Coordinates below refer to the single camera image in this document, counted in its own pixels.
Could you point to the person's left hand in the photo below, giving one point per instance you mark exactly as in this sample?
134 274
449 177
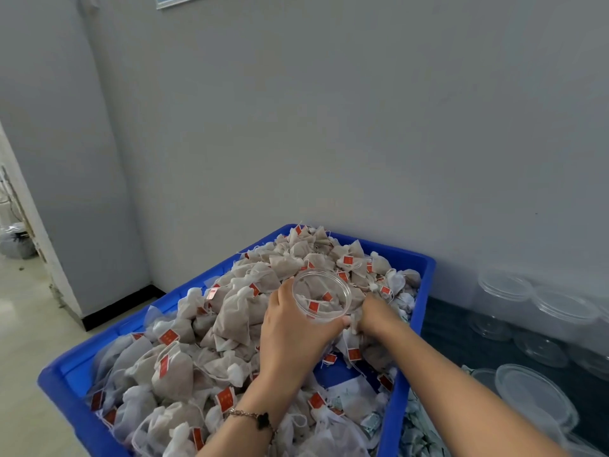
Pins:
290 342

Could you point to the person's right hand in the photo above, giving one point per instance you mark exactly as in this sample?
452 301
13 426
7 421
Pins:
376 317

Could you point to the clear jar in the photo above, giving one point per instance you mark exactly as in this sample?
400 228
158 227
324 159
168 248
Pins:
323 292

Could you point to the pile of tea bags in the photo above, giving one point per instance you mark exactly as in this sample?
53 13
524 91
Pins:
209 328

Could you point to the pile of green desiccant packets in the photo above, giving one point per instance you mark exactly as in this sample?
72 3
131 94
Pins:
419 438

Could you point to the group of lidded jars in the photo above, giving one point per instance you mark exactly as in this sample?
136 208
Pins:
542 314

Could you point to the stack of clear lids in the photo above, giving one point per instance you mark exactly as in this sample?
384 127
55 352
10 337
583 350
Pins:
535 395

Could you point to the person's right forearm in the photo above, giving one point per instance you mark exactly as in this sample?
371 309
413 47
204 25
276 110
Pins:
466 395

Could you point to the blue plastic tray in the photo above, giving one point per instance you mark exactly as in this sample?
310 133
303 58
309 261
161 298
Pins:
67 376

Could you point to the grey floor bin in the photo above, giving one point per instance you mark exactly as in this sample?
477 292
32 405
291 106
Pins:
17 241

